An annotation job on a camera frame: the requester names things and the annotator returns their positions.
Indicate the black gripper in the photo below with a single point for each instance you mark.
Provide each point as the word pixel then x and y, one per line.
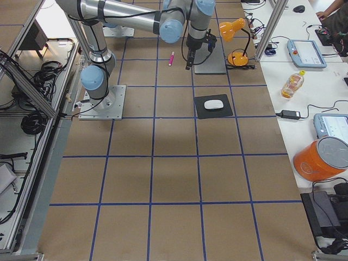
pixel 193 44

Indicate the pink marker pen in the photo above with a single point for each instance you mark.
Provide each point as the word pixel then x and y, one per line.
pixel 171 58

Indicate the white computer mouse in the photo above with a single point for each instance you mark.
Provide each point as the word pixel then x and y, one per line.
pixel 213 104

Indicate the black mousepad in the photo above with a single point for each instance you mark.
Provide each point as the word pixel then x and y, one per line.
pixel 203 113

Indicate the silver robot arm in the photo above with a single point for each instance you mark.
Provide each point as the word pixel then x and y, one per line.
pixel 154 49

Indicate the grey closed laptop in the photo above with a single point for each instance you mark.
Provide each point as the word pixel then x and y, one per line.
pixel 214 65

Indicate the orange drink bottle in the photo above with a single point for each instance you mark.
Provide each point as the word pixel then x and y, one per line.
pixel 294 82

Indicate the blue teach pendant far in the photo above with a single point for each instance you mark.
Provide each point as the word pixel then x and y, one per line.
pixel 306 54

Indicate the blue teach pendant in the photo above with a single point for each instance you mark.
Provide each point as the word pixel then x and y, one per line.
pixel 306 54
pixel 334 125

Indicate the black power adapter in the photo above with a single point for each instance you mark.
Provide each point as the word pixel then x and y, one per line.
pixel 289 114

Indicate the blue teach pendant near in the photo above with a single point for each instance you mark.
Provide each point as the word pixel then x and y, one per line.
pixel 334 125

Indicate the orange bucket with lid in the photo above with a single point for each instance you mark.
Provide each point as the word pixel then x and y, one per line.
pixel 322 159

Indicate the aluminium frame post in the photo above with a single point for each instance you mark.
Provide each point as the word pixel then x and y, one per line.
pixel 270 27

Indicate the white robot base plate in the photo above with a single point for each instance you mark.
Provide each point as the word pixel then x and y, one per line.
pixel 110 108

